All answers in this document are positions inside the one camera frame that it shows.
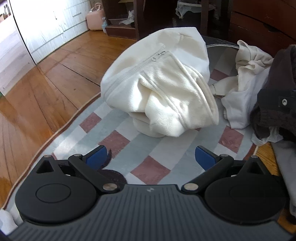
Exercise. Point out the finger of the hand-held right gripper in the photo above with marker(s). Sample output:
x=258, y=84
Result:
x=283, y=101

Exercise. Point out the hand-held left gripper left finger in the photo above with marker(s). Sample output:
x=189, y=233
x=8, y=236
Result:
x=97, y=157

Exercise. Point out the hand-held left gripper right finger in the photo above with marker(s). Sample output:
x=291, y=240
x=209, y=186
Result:
x=204, y=157

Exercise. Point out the dark brown garment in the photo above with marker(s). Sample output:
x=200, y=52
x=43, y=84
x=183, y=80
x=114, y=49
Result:
x=286, y=69

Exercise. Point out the white zip jacket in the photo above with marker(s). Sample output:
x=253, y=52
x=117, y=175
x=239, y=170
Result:
x=161, y=92

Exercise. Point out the white garment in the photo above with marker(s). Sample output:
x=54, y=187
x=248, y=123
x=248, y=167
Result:
x=240, y=106

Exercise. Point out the checkered rug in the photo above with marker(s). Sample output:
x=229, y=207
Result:
x=148, y=148

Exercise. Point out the cream garment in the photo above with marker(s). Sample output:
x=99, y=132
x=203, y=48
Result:
x=249, y=60

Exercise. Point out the grey garment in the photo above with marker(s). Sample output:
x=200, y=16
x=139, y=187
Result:
x=286, y=166

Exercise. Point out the small white cloth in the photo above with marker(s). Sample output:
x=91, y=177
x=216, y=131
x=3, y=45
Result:
x=5, y=220

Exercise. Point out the dark wooden table leg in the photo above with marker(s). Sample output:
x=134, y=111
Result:
x=205, y=20

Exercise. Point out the dark wooden shelf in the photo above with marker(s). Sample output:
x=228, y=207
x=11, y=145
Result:
x=120, y=30

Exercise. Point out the blue spray bottle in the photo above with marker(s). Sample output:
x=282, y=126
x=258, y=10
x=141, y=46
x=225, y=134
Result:
x=104, y=25

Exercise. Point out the pink case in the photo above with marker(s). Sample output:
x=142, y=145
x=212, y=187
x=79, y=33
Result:
x=94, y=19

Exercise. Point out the crumpled white paper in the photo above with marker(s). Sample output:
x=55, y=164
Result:
x=128, y=19

